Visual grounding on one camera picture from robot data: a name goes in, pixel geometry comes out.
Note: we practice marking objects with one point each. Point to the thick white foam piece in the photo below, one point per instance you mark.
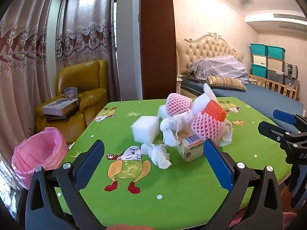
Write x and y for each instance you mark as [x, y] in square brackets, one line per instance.
[162, 111]

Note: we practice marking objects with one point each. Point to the small drink carton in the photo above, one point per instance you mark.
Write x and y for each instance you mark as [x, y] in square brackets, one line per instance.
[189, 148]

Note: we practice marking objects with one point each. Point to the flat dark box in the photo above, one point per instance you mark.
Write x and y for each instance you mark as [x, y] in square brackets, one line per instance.
[60, 117]

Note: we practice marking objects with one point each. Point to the beige lace curtain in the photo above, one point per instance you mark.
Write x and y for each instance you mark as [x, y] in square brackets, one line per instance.
[24, 64]
[88, 28]

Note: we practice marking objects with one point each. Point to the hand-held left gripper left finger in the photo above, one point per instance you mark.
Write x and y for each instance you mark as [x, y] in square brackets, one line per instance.
[90, 165]

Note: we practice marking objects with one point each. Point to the grey purple quilt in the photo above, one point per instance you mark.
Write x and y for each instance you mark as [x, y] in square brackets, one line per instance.
[220, 67]

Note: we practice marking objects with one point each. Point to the orange foam net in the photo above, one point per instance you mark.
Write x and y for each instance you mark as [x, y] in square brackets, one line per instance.
[214, 111]

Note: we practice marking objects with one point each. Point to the bin with pink liner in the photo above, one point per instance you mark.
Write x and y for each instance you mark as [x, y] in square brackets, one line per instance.
[36, 148]

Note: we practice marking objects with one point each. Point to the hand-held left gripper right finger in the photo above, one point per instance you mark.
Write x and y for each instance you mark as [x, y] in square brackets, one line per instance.
[218, 165]

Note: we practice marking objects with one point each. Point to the white foam block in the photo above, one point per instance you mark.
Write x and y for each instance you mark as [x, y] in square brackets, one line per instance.
[145, 131]

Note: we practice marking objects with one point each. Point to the small blue printed box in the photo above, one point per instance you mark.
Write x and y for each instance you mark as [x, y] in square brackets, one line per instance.
[70, 92]

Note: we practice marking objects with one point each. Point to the stack of plastic storage boxes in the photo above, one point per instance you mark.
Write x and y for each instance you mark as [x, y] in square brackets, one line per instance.
[267, 62]

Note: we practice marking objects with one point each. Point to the white tissue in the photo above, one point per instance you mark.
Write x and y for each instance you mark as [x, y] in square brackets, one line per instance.
[170, 127]
[160, 155]

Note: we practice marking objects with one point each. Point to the large pink foam net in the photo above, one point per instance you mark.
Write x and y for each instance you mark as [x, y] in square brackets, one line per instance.
[206, 127]

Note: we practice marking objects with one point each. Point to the white paper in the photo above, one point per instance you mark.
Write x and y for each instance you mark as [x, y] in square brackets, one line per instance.
[226, 134]

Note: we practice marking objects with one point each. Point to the blue bed mattress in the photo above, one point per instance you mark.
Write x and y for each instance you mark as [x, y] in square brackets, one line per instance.
[259, 95]

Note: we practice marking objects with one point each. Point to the green cartoon printed tablecloth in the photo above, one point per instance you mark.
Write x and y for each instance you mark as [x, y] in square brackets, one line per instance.
[182, 184]

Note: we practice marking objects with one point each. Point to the wooden crib rail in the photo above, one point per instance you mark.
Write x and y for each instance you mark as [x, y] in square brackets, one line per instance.
[273, 85]

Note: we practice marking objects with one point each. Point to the beige tufted headboard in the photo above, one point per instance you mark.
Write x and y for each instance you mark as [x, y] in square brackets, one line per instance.
[206, 48]

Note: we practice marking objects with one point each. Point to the brown wooden panel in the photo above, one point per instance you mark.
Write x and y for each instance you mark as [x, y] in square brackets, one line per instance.
[158, 40]

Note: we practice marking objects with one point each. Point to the yellow leather armchair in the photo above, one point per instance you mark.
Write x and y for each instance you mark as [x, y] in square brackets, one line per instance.
[79, 76]

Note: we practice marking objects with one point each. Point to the striped brown pillow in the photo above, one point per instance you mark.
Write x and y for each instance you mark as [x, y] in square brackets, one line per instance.
[226, 82]

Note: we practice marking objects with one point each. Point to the flat white cardboard box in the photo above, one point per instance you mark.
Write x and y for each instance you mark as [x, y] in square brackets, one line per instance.
[57, 106]

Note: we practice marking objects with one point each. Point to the checked dark bag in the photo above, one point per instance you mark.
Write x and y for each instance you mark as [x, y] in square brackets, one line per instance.
[291, 70]

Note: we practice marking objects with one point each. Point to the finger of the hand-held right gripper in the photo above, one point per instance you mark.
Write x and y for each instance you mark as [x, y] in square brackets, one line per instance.
[269, 129]
[284, 117]

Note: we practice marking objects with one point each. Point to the ceiling air vent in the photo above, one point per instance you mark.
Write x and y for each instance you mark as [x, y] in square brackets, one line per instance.
[290, 16]

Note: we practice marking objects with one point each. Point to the small pink foam net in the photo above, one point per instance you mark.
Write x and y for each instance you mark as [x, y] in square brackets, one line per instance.
[177, 104]

